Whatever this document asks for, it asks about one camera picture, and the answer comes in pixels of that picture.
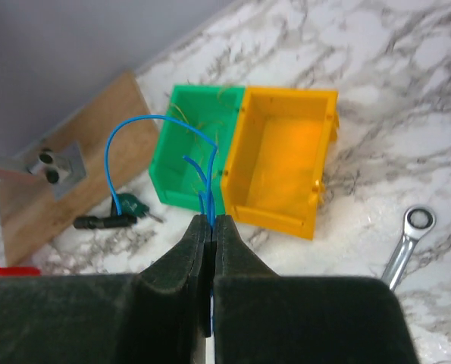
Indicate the grey metal bracket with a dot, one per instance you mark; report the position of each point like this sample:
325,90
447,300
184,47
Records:
62,171

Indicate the wooden board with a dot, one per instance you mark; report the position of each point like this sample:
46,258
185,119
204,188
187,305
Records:
29,214

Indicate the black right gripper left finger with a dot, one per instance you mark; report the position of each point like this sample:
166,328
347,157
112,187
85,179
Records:
159,315

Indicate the black cylindrical tool handle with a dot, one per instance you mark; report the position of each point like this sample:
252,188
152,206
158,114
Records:
98,223

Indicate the silver ratchet wrench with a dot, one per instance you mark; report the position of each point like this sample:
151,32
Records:
418,221

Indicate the green handled screwdriver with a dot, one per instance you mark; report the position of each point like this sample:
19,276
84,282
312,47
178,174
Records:
131,205

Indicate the red plastic bin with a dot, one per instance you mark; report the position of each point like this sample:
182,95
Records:
19,271

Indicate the green plastic bin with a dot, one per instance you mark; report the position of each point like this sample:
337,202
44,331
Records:
212,110

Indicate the yellow plastic bin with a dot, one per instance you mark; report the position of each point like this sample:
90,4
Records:
273,175

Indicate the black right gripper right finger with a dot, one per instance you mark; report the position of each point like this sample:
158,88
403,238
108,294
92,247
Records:
263,317

